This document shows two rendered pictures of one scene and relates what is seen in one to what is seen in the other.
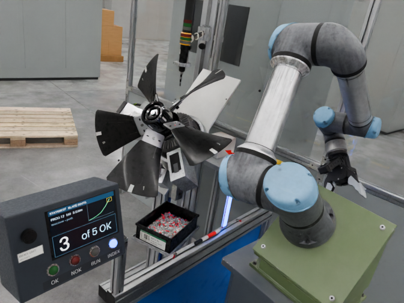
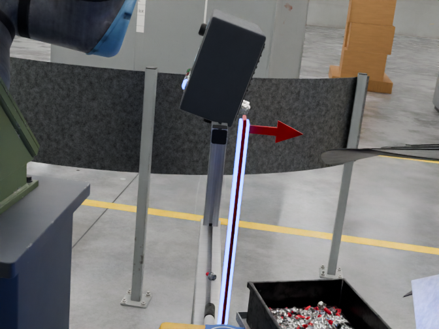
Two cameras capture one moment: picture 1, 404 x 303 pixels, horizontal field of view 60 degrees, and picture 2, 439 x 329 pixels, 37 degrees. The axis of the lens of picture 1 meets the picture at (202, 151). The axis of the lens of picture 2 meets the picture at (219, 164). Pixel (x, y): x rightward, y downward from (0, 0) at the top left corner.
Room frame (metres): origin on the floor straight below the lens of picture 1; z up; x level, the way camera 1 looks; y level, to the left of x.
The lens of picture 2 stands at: (1.71, -0.59, 1.34)
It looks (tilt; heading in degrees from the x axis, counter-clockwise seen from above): 16 degrees down; 139
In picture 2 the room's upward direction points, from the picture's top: 6 degrees clockwise
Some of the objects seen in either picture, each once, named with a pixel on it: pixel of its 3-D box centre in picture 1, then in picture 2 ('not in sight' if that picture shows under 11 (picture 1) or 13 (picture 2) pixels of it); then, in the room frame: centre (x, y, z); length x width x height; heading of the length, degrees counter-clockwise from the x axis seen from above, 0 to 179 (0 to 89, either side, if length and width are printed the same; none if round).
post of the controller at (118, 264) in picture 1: (118, 264); (215, 176); (0.80, 0.19, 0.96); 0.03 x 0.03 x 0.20; 51
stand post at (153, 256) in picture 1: (157, 238); not in sight; (1.60, 0.17, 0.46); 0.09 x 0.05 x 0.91; 51
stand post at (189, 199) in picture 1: (188, 207); not in sight; (1.78, 0.03, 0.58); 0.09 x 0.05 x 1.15; 51
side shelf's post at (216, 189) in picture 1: (210, 219); not in sight; (1.94, -0.12, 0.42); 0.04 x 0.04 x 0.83; 51
